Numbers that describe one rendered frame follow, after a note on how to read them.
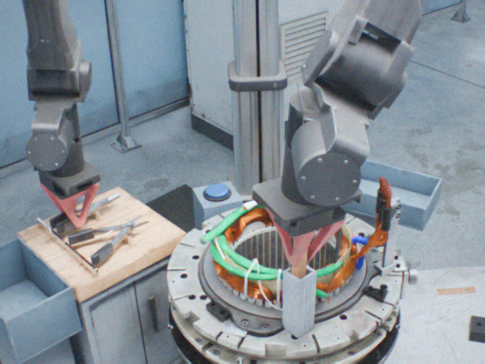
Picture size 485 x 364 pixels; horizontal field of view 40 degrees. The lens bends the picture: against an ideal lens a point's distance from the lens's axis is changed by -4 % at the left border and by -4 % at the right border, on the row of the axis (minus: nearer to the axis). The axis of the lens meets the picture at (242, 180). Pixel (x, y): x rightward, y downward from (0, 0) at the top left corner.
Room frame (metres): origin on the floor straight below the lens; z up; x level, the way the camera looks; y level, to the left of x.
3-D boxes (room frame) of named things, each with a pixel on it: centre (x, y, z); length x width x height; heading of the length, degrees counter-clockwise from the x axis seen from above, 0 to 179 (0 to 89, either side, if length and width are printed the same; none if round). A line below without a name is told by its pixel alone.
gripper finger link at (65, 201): (0.88, 0.26, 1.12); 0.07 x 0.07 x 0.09; 42
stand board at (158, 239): (0.87, 0.22, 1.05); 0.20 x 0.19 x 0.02; 132
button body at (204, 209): (1.02, 0.04, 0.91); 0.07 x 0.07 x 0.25; 19
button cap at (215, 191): (1.02, 0.04, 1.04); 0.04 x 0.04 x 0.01
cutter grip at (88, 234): (0.83, 0.24, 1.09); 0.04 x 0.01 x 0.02; 117
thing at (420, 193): (1.01, -0.21, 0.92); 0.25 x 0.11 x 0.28; 60
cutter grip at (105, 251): (0.78, 0.21, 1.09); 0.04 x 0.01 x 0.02; 147
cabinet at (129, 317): (0.86, 0.22, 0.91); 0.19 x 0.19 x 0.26; 42
